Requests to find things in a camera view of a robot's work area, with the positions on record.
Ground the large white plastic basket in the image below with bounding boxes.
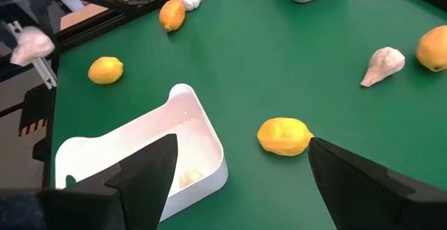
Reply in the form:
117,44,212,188
54,82,230,223

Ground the yellow black hazard tape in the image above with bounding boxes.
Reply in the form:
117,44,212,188
18,117,48,138

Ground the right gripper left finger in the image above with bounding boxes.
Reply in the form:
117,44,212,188
0,134,179,230

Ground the faceted yellow lemon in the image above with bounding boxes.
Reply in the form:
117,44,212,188
257,117,314,157

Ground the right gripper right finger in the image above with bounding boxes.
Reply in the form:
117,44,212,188
308,137,447,230

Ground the small yellow lemon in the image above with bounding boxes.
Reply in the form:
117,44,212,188
87,56,124,85

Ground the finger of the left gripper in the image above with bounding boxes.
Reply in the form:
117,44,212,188
24,0,55,35

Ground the smooth orange yellow lemon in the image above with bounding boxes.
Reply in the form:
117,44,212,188
415,25,447,73

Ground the silver aluminium extrusion bar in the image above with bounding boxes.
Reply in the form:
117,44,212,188
6,20,59,89

